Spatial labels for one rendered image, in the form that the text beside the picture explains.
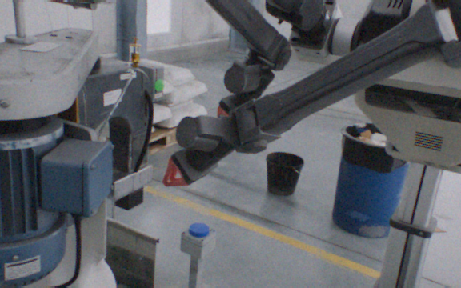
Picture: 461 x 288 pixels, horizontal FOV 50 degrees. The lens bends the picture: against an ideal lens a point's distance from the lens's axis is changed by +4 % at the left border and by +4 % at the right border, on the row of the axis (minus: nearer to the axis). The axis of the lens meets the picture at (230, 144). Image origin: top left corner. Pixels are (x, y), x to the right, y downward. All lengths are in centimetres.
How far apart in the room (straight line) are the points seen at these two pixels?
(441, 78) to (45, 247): 83
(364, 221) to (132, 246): 192
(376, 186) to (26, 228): 258
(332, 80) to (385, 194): 248
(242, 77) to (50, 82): 44
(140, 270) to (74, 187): 99
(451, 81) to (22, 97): 83
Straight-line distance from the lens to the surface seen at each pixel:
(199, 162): 92
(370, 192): 316
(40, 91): 70
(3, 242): 81
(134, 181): 127
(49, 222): 82
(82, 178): 73
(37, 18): 623
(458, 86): 112
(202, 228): 143
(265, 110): 81
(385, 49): 71
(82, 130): 82
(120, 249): 172
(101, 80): 109
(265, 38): 100
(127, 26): 711
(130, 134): 121
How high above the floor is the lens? 159
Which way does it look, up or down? 20 degrees down
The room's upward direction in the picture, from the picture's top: 5 degrees clockwise
